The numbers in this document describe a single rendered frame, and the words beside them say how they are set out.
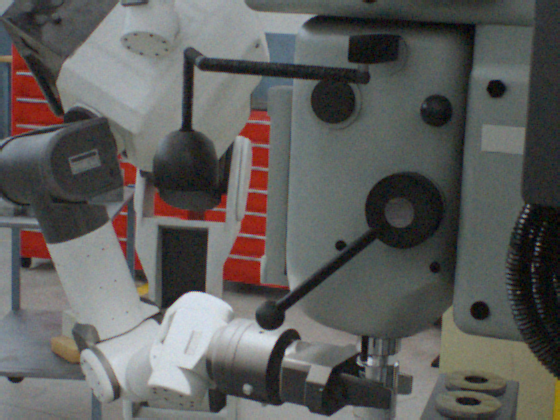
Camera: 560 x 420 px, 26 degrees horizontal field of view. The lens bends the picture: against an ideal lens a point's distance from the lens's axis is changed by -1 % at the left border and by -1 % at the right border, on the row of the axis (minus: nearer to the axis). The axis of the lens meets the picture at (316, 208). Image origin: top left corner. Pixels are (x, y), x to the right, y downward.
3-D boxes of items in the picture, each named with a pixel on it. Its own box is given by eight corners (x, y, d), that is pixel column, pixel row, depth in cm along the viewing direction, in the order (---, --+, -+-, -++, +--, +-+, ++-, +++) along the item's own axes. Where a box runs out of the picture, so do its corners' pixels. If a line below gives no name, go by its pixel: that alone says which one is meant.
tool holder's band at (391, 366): (390, 360, 133) (390, 351, 133) (405, 374, 129) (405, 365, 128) (349, 362, 132) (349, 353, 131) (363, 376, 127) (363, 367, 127)
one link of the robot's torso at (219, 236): (142, 394, 214) (154, 129, 209) (242, 402, 212) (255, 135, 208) (122, 417, 199) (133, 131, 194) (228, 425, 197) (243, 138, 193)
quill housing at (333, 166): (262, 335, 123) (276, 12, 117) (330, 290, 142) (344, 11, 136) (447, 362, 116) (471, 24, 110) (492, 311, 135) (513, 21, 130)
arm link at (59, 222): (22, 245, 164) (-15, 151, 161) (74, 219, 170) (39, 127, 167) (70, 243, 156) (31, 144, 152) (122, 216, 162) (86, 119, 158)
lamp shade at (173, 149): (150, 179, 136) (151, 124, 135) (214, 180, 137) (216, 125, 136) (153, 190, 129) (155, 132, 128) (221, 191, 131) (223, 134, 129)
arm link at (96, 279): (84, 393, 169) (24, 246, 163) (165, 352, 174) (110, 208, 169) (112, 411, 159) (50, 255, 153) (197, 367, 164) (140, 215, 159)
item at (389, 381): (387, 406, 134) (390, 360, 133) (402, 421, 130) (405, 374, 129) (346, 409, 133) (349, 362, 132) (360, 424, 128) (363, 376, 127)
